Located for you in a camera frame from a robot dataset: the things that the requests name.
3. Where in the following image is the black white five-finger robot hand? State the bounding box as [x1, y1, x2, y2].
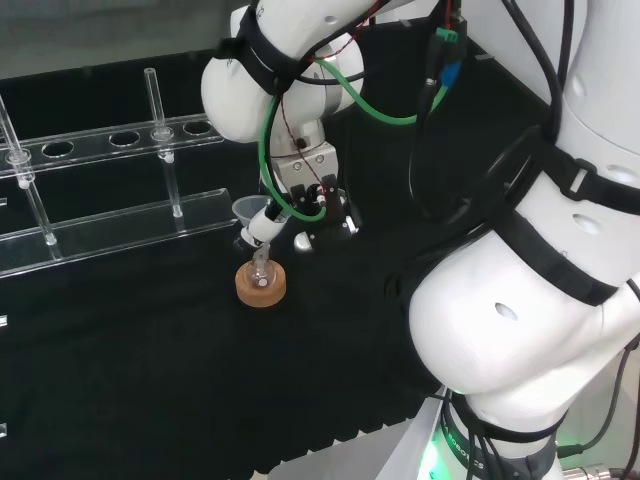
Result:
[232, 182, 362, 254]

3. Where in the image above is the clear plastic funnel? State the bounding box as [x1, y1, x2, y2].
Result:
[232, 196, 275, 269]

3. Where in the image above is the clear glass round-bottom flask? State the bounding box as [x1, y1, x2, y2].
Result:
[246, 249, 279, 292]

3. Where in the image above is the clear acrylic funnel stand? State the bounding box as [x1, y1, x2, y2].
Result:
[0, 67, 239, 279]

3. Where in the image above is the black bench cloth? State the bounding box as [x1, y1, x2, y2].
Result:
[0, 22, 557, 477]

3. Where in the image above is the silver wrist mount block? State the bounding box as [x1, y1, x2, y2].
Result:
[272, 141, 342, 202]

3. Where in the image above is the brown cork ring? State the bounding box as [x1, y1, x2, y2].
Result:
[235, 261, 289, 308]

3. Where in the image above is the green cable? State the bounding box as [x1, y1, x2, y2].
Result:
[256, 58, 437, 222]

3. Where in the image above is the green blue cable connector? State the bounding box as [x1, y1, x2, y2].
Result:
[433, 13, 470, 90]

